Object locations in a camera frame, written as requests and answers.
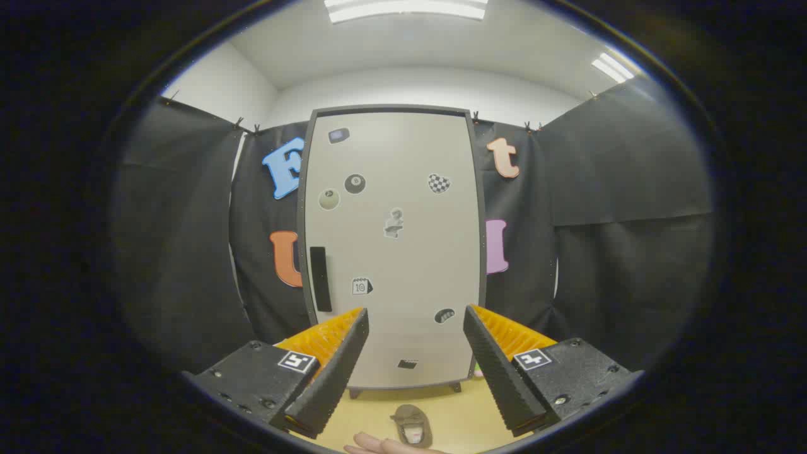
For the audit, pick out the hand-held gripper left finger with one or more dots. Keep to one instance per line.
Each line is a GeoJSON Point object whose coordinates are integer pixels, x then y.
{"type": "Point", "coordinates": [334, 378]}

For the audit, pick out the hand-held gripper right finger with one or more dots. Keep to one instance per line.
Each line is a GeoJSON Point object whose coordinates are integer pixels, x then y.
{"type": "Point", "coordinates": [498, 378]}

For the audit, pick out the brown fuzzy shoe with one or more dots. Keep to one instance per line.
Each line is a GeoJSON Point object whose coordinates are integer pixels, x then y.
{"type": "Point", "coordinates": [403, 417]}

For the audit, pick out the dark grey shoe cabinet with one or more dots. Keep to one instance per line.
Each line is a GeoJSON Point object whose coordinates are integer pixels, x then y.
{"type": "Point", "coordinates": [480, 189]}

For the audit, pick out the black backdrop cloth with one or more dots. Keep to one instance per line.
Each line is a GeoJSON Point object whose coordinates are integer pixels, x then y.
{"type": "Point", "coordinates": [599, 189]}

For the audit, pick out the small ceiling light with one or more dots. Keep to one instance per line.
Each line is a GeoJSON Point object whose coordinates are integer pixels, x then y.
{"type": "Point", "coordinates": [611, 67]}

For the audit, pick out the long ceiling light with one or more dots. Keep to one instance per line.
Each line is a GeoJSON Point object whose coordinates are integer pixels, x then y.
{"type": "Point", "coordinates": [403, 9]}

